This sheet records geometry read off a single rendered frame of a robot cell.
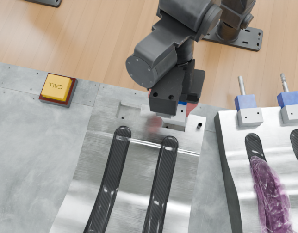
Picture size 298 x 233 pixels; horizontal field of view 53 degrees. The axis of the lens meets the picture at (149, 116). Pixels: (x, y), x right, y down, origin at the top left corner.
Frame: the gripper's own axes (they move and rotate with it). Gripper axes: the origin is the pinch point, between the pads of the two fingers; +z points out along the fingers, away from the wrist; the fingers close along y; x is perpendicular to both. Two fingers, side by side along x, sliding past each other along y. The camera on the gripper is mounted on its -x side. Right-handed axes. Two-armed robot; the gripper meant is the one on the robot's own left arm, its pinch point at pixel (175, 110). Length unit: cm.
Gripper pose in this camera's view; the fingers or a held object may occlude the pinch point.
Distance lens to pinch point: 62.8
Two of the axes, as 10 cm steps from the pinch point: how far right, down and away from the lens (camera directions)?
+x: 2.7, -7.4, 6.2
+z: 0.5, 6.5, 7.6
